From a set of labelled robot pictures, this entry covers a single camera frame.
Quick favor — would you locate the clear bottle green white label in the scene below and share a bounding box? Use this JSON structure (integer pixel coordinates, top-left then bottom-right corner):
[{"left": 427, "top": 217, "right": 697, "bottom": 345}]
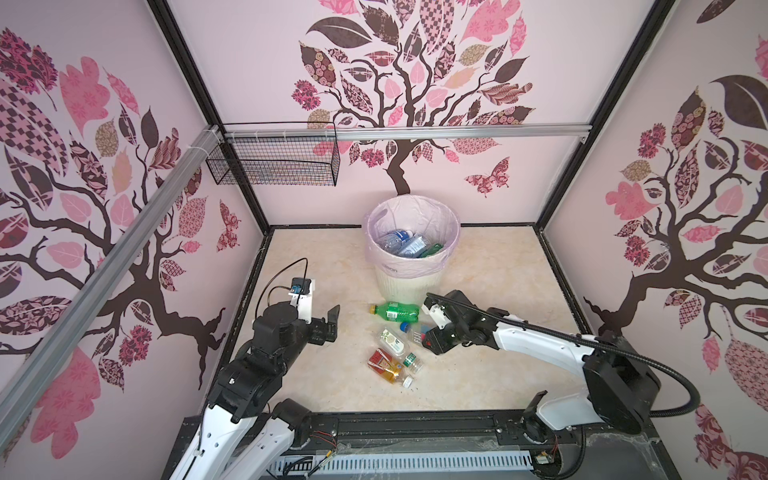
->
[{"left": 378, "top": 328, "right": 423, "bottom": 373}]

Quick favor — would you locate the aluminium frame rail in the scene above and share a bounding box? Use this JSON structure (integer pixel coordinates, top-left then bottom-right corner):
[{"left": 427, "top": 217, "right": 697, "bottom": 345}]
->
[
  {"left": 1, "top": 125, "right": 221, "bottom": 447},
  {"left": 225, "top": 123, "right": 592, "bottom": 141}
]

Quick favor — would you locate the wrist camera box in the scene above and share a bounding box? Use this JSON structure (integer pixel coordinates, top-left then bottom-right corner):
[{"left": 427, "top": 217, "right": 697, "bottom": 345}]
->
[
  {"left": 289, "top": 277, "right": 314, "bottom": 324},
  {"left": 421, "top": 298, "right": 451, "bottom": 330}
]

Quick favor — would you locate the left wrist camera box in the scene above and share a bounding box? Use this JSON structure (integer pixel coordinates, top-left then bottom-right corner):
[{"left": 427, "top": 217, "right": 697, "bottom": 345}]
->
[{"left": 289, "top": 277, "right": 314, "bottom": 324}]

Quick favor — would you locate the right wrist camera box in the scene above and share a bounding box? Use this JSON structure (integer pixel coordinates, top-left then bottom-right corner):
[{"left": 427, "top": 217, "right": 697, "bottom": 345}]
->
[{"left": 421, "top": 298, "right": 451, "bottom": 330}]

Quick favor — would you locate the back aluminium frame rail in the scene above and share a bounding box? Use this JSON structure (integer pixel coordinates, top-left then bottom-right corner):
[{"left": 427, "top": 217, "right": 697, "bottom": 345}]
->
[{"left": 225, "top": 123, "right": 592, "bottom": 141}]

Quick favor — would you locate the clear bottle blue cap red label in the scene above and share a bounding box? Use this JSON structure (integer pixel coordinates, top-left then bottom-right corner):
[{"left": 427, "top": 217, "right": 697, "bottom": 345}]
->
[{"left": 399, "top": 322, "right": 434, "bottom": 346}]

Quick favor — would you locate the left aluminium frame rail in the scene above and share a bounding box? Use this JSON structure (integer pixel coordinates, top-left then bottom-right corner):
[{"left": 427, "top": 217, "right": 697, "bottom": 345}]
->
[{"left": 1, "top": 125, "right": 221, "bottom": 447}]

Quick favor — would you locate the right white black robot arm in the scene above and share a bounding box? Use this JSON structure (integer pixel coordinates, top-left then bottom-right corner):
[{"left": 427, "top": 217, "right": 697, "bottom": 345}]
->
[{"left": 421, "top": 290, "right": 701, "bottom": 444}]

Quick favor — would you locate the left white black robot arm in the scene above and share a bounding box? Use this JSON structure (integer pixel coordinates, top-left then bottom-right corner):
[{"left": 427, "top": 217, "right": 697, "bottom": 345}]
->
[{"left": 169, "top": 301, "right": 340, "bottom": 479}]

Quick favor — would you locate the white slotted cable duct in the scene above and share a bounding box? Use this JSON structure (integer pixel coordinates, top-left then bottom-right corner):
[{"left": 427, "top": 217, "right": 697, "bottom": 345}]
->
[{"left": 267, "top": 451, "right": 533, "bottom": 478}]

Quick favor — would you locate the clear bottle blue label white cap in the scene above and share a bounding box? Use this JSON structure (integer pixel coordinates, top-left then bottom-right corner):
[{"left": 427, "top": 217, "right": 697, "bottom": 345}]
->
[{"left": 397, "top": 235, "right": 430, "bottom": 258}]

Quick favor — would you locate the black wire mesh basket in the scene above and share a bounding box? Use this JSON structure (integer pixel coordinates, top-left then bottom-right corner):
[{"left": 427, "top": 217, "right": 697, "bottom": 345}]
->
[{"left": 206, "top": 120, "right": 341, "bottom": 187}]

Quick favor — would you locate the orange drink red label bottle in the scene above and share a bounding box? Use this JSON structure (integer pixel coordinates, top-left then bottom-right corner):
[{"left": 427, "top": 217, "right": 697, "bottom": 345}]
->
[{"left": 367, "top": 349, "right": 413, "bottom": 388}]

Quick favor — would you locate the clear bottle blue label front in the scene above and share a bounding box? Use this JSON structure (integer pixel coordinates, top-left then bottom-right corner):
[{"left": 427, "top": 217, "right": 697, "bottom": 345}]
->
[{"left": 377, "top": 229, "right": 413, "bottom": 254}]

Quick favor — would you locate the cream plastic waste bin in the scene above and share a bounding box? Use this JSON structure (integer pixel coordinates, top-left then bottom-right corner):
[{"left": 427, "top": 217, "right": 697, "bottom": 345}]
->
[{"left": 374, "top": 267, "right": 444, "bottom": 306}]

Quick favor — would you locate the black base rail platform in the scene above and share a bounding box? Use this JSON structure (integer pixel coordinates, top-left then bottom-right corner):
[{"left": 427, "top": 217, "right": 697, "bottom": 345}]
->
[{"left": 160, "top": 407, "right": 682, "bottom": 480}]

